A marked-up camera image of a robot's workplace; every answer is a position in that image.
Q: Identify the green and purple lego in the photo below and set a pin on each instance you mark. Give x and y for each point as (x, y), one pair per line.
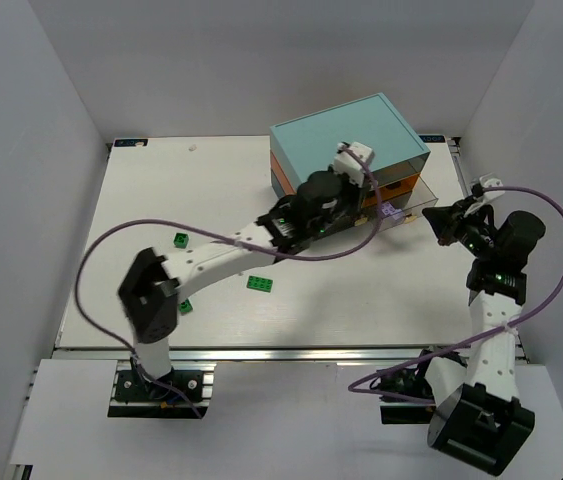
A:
(388, 210)

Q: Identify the green square lego brick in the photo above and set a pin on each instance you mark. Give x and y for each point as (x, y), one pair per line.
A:
(185, 307)

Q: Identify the teal orange drawer cabinet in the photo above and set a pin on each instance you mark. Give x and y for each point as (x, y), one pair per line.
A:
(368, 143)

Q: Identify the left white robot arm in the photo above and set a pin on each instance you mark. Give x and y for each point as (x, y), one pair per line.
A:
(155, 285)

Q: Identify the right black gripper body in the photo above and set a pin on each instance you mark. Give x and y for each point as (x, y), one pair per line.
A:
(457, 228)

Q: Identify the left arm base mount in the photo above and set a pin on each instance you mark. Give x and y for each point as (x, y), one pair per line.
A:
(180, 394)

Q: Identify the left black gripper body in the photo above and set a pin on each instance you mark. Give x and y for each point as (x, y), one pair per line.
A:
(361, 201)

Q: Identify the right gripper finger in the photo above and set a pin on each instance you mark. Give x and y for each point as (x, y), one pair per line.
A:
(467, 206)
(442, 220)

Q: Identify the green lego plate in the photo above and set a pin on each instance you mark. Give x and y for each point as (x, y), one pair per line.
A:
(259, 284)

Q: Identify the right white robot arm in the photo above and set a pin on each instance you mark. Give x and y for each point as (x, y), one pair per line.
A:
(478, 417)

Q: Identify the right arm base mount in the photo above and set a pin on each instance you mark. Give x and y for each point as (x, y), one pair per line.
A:
(411, 381)

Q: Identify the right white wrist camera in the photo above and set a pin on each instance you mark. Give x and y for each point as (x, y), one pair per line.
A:
(484, 191)

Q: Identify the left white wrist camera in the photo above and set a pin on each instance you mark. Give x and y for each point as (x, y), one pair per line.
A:
(351, 159)

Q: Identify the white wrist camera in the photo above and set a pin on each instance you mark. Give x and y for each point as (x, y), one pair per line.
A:
(351, 159)
(484, 191)

